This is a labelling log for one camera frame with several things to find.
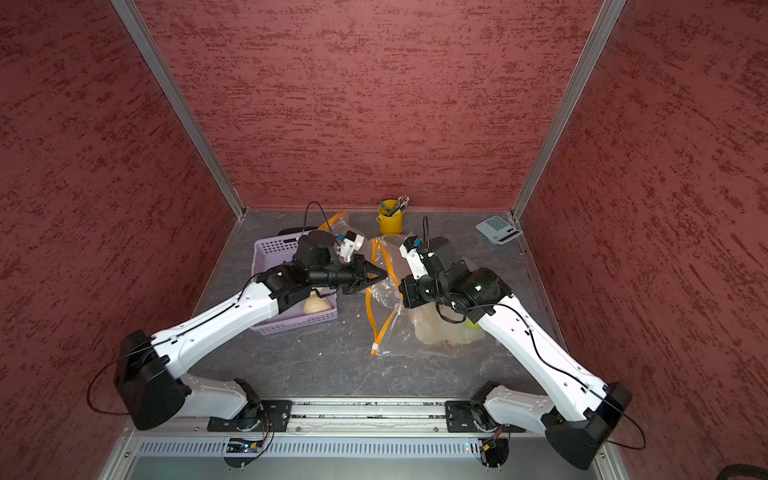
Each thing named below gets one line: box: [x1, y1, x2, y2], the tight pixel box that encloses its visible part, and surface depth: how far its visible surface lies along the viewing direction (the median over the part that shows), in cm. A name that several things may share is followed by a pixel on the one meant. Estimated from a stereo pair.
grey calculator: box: [475, 215, 524, 245], surface depth 116 cm
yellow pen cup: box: [376, 199, 404, 235], surface depth 109 cm
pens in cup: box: [379, 195, 411, 217], surface depth 103 cm
